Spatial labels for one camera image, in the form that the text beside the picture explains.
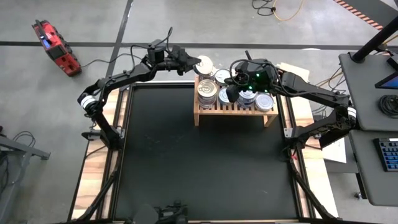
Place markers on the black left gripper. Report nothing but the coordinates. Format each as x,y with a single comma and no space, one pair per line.
169,63

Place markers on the yellow paper folder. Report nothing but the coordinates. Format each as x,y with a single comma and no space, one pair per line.
298,70

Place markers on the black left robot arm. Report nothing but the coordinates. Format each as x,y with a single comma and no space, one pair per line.
124,77

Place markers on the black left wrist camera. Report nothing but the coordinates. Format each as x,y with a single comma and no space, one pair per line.
155,51

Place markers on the black computer monitor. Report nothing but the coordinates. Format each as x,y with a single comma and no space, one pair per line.
388,81

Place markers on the grey metal stand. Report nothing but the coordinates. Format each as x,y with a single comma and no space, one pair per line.
25,148

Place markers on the black monitor stand pole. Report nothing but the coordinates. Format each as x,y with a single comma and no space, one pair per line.
373,40

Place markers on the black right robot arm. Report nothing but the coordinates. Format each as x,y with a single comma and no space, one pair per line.
311,90

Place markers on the black aluminium table frame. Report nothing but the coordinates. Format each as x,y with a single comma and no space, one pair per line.
306,194

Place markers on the green label can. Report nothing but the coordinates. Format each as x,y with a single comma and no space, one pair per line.
221,76

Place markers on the black keyboard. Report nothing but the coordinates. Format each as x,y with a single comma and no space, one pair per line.
388,154

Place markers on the black grey mechanical device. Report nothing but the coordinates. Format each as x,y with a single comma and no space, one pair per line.
161,214

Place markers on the red black power station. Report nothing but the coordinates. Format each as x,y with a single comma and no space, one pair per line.
56,48

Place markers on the blue teal tuna can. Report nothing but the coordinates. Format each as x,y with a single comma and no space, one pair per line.
223,96

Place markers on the wooden slatted shelf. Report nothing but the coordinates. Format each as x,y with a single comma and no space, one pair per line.
231,113

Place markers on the white paper sheet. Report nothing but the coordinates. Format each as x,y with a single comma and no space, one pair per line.
335,152

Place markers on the blue white label can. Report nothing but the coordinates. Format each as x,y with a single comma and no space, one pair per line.
264,102

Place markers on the grey desk with monitor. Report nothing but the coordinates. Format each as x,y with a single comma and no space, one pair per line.
367,81

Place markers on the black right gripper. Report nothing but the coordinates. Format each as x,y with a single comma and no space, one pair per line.
258,76

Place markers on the grey desk with keyboard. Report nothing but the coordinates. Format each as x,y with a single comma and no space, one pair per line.
370,180

